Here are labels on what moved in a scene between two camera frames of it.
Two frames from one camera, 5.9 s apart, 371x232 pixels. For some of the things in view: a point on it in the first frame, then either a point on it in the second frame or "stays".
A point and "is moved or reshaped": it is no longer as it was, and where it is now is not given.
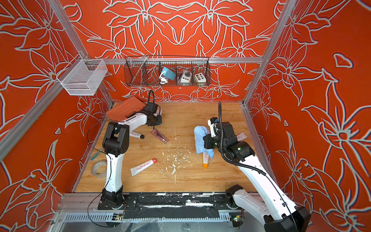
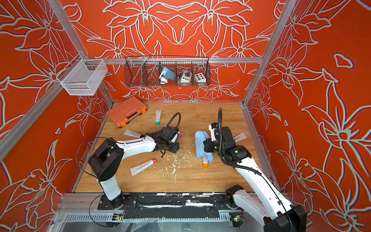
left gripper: [159, 121] → [176, 148]
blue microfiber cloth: [199, 132] is moved or reshaped
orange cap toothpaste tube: [206, 157] stays
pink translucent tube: [159, 136] is moved or reshaped
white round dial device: [185, 76] stays
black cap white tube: [133, 134] stays
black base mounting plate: [171, 205] stays
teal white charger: [165, 73] stays
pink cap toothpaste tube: [136, 169] stays
